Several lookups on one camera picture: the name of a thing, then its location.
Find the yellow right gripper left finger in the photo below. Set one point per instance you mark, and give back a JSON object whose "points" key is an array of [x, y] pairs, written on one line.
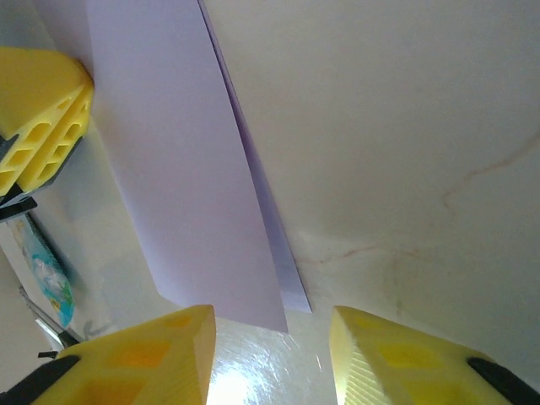
{"points": [[139, 363]]}

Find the blue snack packet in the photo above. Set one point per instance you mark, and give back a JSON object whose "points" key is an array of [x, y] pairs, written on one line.
{"points": [[50, 278]]}

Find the lavender paper sheet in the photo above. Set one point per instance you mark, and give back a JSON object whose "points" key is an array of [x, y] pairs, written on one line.
{"points": [[177, 147]]}

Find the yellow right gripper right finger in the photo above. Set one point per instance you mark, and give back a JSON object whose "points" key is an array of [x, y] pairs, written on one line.
{"points": [[405, 363]]}

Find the aluminium table side rail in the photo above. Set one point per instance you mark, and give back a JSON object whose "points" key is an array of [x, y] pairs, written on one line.
{"points": [[55, 320]]}

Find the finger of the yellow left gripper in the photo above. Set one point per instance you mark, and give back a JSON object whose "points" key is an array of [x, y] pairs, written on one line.
{"points": [[38, 88], [63, 147]]}

